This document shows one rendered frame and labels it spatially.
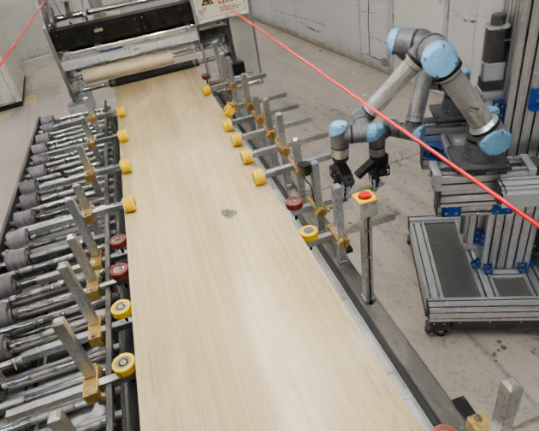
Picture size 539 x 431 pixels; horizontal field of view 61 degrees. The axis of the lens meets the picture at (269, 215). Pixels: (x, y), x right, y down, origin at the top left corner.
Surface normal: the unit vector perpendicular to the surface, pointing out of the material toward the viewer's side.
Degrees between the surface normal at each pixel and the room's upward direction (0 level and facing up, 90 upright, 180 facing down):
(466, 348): 0
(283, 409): 0
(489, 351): 0
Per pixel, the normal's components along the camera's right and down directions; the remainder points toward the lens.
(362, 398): -0.15, -0.80
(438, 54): -0.15, 0.52
